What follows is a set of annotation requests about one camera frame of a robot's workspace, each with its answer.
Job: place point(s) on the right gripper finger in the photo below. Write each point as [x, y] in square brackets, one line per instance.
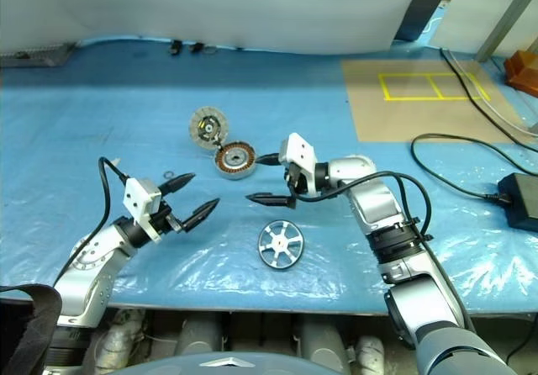
[270, 160]
[271, 199]

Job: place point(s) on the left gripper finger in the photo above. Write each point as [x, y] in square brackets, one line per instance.
[178, 183]
[202, 214]

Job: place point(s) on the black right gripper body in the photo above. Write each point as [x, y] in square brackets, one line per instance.
[296, 179]

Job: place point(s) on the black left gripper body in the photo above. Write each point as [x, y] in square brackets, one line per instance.
[164, 221]

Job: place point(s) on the silver motor end cover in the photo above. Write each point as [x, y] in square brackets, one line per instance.
[209, 127]

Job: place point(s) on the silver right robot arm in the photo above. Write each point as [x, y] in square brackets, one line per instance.
[378, 207]

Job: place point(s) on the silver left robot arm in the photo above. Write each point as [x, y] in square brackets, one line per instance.
[90, 261]

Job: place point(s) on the silver spoked wheel cover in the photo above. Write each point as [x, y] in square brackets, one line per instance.
[281, 245]

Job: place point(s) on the brown cardboard sheet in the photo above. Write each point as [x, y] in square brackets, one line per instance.
[378, 114]

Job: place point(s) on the blue plastic table cover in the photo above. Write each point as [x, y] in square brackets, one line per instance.
[84, 118]

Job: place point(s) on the grey rounded shape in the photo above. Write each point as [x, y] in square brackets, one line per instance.
[197, 333]
[325, 337]

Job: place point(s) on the black binder clip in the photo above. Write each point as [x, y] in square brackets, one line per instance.
[175, 47]
[196, 47]

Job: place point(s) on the grey-blue robot torso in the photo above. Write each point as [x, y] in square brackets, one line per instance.
[227, 364]

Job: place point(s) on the white backdrop sheet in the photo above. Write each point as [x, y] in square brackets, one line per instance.
[210, 5]

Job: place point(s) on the black power adapter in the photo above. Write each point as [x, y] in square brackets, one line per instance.
[521, 200]

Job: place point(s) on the orange plastic box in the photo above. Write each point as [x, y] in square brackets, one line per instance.
[523, 70]

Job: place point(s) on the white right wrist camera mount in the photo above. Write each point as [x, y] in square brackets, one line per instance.
[299, 150]

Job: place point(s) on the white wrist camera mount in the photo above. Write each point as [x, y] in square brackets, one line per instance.
[299, 150]
[140, 194]

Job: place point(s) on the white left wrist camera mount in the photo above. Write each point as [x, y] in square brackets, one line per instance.
[140, 194]

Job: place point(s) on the grey aluminium post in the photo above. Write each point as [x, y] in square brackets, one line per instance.
[504, 17]

